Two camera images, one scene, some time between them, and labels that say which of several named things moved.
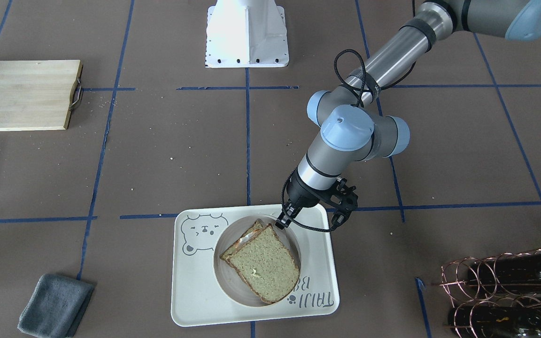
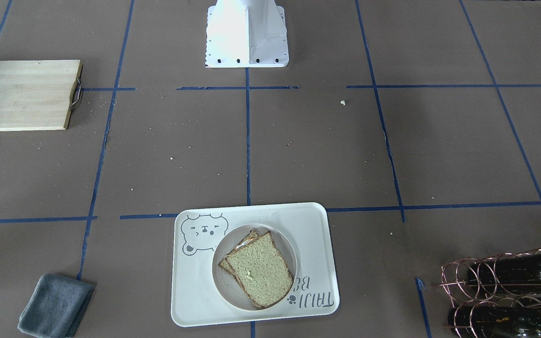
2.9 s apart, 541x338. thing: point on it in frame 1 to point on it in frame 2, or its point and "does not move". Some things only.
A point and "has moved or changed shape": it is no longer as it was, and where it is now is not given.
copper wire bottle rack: x=523 y=295 does not move
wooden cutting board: x=23 y=95 does not move
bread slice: x=267 y=265 has moved or changed shape
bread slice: x=257 y=226 to x=224 y=263
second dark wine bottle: x=483 y=321 does not move
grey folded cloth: x=55 y=306 does not move
